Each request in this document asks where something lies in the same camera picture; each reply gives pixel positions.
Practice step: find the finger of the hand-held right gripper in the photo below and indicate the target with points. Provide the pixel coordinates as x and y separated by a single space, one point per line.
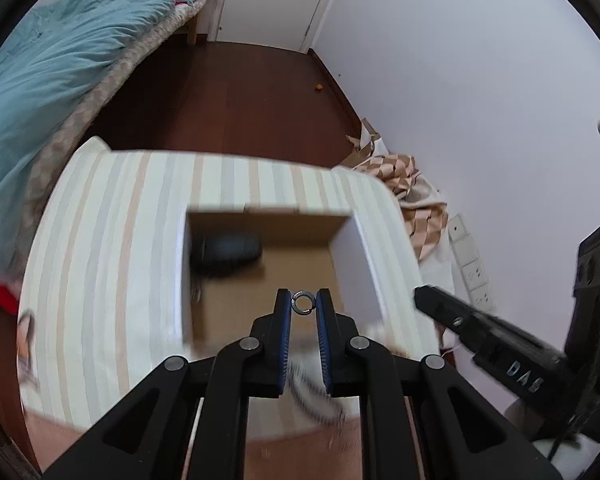
460 317

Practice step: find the patterned bed mattress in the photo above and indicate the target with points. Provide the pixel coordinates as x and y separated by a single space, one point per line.
130 67

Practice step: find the white cardboard box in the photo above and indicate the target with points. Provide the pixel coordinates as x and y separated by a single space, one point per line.
350 260

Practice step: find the light blue blanket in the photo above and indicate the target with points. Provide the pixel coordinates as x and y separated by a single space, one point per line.
45 75

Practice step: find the striped tablecloth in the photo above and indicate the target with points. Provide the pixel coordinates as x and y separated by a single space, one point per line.
110 240

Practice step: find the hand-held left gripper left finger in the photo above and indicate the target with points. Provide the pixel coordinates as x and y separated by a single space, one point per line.
282 330

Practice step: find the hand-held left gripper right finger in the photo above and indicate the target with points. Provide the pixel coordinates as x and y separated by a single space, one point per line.
323 340

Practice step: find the black oval object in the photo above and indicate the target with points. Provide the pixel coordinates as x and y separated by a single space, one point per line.
225 252

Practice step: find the white door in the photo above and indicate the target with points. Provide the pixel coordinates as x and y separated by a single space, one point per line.
275 0

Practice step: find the wooden bed leg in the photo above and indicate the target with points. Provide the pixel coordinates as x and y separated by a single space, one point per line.
193 30

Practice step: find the torn cardboard piece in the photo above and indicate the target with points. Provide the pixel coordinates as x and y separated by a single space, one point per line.
367 140

